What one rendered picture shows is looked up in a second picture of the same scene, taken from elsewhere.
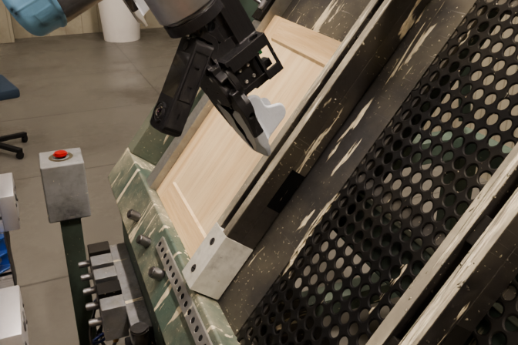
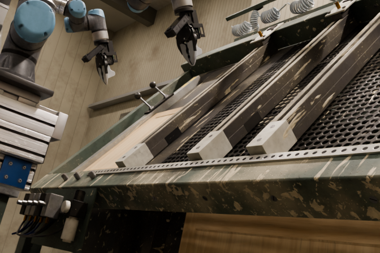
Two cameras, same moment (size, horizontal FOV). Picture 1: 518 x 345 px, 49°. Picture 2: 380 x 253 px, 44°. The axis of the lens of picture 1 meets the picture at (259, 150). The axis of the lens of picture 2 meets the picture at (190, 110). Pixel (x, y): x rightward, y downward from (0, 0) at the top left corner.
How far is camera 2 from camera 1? 1.39 m
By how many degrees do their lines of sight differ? 44
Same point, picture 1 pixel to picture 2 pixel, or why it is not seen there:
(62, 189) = not seen: hidden behind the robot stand
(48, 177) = not seen: hidden behind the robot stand
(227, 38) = (191, 21)
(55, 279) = not seen: outside the picture
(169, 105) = (175, 25)
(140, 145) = (58, 171)
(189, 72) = (182, 20)
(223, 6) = (193, 12)
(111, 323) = (52, 204)
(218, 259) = (138, 152)
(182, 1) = (186, 0)
